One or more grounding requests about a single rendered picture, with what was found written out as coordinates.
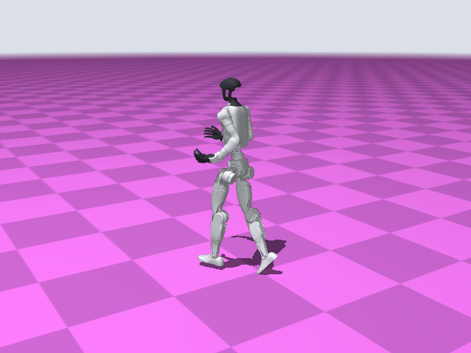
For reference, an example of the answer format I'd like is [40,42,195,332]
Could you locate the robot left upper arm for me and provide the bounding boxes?
[217,108,241,146]

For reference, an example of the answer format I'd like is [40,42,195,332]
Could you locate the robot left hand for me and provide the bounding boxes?
[194,149,215,163]

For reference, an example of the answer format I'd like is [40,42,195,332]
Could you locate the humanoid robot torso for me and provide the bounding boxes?
[221,103,249,178]

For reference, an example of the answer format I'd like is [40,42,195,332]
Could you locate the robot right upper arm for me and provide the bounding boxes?
[245,106,254,142]

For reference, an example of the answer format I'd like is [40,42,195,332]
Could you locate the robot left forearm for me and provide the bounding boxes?
[209,138,238,163]

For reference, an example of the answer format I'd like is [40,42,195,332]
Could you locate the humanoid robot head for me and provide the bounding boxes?
[219,78,243,107]

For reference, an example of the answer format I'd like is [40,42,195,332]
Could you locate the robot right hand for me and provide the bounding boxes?
[204,126,223,142]

